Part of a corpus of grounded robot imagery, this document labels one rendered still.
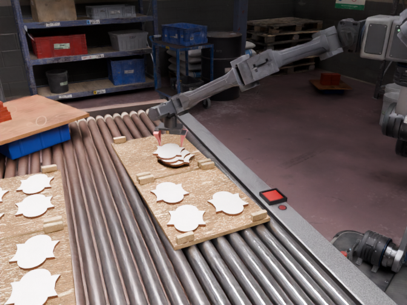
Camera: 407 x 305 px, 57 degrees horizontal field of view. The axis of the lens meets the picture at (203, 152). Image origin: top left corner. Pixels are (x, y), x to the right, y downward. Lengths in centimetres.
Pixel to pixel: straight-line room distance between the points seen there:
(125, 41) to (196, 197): 447
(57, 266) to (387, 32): 138
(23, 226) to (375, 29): 144
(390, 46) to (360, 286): 89
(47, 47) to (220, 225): 450
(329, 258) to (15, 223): 100
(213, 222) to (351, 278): 44
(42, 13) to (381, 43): 449
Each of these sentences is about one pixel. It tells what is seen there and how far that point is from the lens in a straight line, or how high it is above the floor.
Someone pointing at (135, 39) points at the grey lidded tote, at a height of 78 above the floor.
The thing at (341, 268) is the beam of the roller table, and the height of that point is 91.
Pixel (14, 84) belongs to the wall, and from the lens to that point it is 618.
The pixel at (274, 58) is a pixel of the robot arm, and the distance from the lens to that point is 124.
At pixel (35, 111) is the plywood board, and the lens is 209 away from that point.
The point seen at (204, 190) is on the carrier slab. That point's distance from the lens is 142.
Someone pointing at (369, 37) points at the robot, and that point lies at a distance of 163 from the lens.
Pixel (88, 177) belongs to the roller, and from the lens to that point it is 161.
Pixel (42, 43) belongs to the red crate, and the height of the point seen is 84.
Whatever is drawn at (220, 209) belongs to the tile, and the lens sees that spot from 130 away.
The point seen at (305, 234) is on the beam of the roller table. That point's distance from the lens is 128.
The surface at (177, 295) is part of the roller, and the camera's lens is 105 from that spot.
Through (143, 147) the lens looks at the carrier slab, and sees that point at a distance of 178.
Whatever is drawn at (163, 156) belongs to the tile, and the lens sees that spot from 158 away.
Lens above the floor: 169
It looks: 26 degrees down
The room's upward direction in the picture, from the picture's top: straight up
